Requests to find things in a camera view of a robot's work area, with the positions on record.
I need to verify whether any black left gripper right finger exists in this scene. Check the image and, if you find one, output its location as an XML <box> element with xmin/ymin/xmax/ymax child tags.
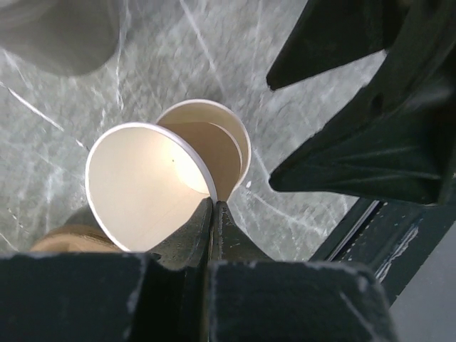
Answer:
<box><xmin>209</xmin><ymin>201</ymin><xmax>271</xmax><ymax>264</ymax></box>

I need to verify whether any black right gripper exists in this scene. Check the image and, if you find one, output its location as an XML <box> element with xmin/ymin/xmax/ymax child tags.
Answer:
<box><xmin>266</xmin><ymin>0</ymin><xmax>455</xmax><ymax>205</ymax></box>

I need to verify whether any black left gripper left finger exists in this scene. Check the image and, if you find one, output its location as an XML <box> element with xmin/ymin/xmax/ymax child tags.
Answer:
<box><xmin>149</xmin><ymin>198</ymin><xmax>213</xmax><ymax>274</ymax></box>

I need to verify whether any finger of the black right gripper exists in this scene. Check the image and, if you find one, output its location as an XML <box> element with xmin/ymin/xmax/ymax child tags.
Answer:
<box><xmin>269</xmin><ymin>81</ymin><xmax>452</xmax><ymax>206</ymax></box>

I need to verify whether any paper coffee cup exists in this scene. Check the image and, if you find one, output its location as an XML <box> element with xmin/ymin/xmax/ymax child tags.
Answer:
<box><xmin>85</xmin><ymin>123</ymin><xmax>217</xmax><ymax>252</ymax></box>
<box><xmin>157</xmin><ymin>99</ymin><xmax>252</xmax><ymax>202</ymax></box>

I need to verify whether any cardboard cup carrier tray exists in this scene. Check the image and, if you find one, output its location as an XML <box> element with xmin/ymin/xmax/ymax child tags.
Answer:
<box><xmin>30</xmin><ymin>224</ymin><xmax>120</xmax><ymax>252</ymax></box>

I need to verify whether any grey straw holder cup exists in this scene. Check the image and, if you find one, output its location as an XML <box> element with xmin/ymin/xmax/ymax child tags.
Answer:
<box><xmin>1</xmin><ymin>1</ymin><xmax>120</xmax><ymax>76</ymax></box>

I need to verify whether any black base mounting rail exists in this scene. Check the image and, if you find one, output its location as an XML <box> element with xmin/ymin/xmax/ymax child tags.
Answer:
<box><xmin>310</xmin><ymin>199</ymin><xmax>435</xmax><ymax>304</ymax></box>

